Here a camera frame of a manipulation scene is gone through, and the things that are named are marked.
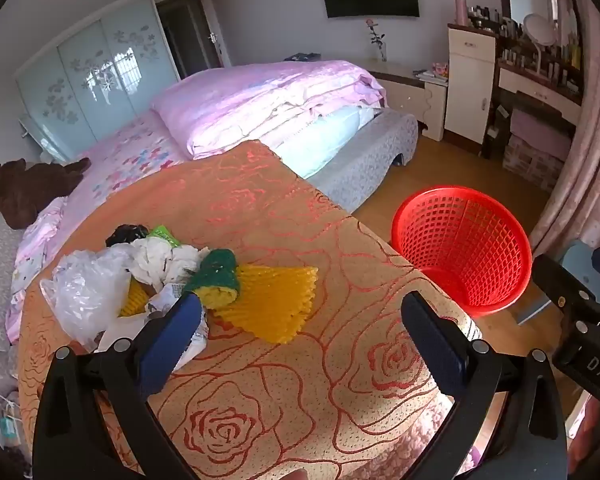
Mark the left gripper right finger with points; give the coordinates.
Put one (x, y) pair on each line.
(529, 438)

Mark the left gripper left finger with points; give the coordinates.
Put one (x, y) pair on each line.
(71, 440)

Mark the clear plastic bag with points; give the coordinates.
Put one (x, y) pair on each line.
(87, 290)

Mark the printed plastic wrapper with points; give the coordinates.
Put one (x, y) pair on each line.
(178, 330)

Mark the white tissue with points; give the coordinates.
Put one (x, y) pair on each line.
(156, 263)

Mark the black plastic bag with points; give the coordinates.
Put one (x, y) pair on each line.
(126, 234)

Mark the yellow foam fruit net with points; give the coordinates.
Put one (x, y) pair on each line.
(274, 302)

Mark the white paper bag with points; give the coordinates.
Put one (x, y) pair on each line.
(123, 327)

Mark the green pea snack packet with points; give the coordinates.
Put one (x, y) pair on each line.
(164, 233)

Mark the blue plastic stool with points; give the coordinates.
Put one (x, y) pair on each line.
(575, 270)

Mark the pink curtain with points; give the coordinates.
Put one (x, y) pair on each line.
(573, 210)

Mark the red plastic mesh basket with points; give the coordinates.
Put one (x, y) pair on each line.
(466, 242)

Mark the orange rose pattern blanket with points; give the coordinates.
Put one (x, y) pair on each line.
(311, 366)

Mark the brown plush teddy bear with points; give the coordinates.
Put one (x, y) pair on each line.
(26, 191)

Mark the white tall cabinet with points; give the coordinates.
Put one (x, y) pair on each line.
(470, 84)

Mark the round vanity mirror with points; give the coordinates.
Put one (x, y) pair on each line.
(541, 33)

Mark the white low tv cabinet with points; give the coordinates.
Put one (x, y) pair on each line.
(410, 95)

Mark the pink floral bed sheet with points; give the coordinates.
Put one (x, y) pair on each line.
(137, 150)

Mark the pink thermos bottle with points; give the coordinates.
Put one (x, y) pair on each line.
(461, 13)

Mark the pink folded duvet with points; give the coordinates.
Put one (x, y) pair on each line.
(210, 112)

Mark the glass sliding door wardrobe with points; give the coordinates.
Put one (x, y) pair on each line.
(95, 78)

